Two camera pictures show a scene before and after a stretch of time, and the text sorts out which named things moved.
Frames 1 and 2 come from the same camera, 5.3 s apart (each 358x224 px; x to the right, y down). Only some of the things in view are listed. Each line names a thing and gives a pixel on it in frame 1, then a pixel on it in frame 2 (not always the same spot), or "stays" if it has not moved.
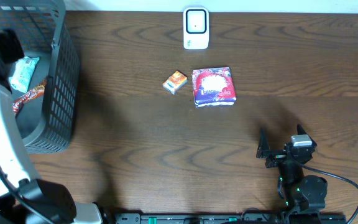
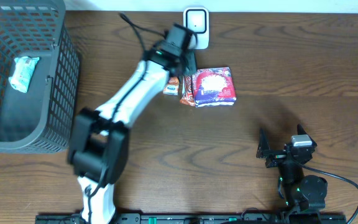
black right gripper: x=263 y=145 stays
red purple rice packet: x=213 y=87 stays
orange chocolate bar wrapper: x=32 y=93 → x=188 y=92
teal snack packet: x=23 y=71 stays
